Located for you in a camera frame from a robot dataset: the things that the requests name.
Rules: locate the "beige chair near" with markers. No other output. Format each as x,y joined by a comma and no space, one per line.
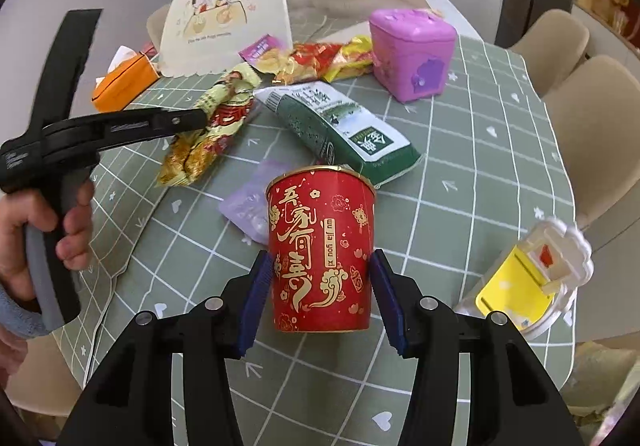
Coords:
595,119

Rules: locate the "white yellow toy chair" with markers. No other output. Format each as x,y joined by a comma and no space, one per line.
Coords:
535,282

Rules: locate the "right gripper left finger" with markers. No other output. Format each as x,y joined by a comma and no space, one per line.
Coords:
127,401

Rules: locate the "left hand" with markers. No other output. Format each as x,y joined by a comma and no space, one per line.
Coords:
18,317

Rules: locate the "orange tissue box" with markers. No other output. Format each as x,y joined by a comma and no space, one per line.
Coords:
129,74

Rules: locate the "gold red snack wrapper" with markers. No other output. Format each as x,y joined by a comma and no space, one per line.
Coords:
226,105

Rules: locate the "red paper cup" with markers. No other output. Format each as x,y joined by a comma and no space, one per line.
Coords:
321,235

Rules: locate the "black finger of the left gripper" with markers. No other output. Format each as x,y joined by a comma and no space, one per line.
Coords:
111,130

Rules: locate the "green grid tablecloth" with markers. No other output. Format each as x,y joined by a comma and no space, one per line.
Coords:
490,170

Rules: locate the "purple plastic wrapper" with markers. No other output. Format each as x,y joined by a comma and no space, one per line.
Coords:
246,207

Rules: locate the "red yellow snack bag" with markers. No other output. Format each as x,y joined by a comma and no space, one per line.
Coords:
327,61

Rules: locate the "purple yellow cracker bag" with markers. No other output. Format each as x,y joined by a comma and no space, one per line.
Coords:
267,55

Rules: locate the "beige chair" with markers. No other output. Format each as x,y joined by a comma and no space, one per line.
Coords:
595,119
551,48

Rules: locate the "pink toy bin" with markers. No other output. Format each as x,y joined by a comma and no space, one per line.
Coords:
412,51

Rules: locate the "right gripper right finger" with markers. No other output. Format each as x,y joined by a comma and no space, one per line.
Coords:
513,400

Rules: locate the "green white milk carton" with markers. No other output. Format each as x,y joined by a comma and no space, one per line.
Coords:
339,131

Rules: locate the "beige chair far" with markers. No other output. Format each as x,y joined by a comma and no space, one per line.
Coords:
551,48

